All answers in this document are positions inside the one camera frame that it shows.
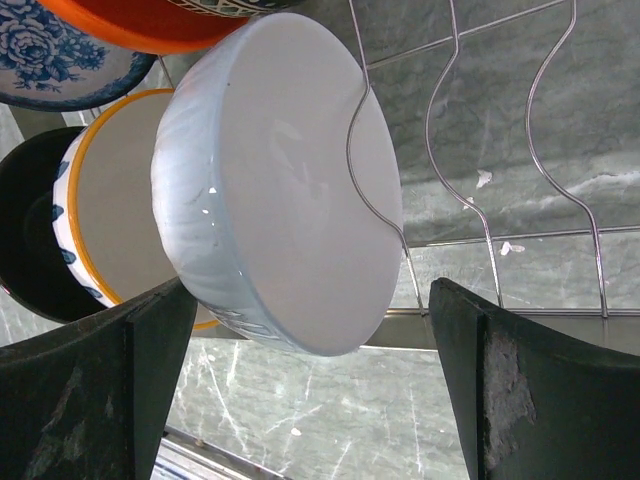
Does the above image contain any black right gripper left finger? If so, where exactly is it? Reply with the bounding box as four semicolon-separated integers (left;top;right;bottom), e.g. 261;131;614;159
1;279;197;479

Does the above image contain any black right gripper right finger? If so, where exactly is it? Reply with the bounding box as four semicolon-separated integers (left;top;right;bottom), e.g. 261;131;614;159
429;278;639;479

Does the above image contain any black bowl beige flower exterior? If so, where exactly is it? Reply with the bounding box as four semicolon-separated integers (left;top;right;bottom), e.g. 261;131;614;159
1;127;105;324

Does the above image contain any white bowl orange rim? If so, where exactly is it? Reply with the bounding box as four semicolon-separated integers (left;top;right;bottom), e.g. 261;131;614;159
51;88;224;332

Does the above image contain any plain white bowl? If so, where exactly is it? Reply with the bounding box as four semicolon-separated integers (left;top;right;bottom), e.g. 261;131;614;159
151;13;403;356

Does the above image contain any blue floral bowl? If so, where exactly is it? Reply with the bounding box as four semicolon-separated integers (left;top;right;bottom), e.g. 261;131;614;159
1;1;156;112

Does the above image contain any orange plastic bowl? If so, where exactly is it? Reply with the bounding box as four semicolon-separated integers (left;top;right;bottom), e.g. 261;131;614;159
41;0;248;55

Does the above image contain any beige interior dark bowl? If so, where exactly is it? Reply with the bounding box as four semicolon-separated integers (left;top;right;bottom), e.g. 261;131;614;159
170;0;302;18

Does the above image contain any steel dish rack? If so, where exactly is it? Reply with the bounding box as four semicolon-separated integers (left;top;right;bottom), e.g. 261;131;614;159
0;0;640;351

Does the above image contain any aluminium rail beam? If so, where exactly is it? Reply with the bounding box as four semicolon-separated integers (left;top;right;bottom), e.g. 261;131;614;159
151;426;288;480

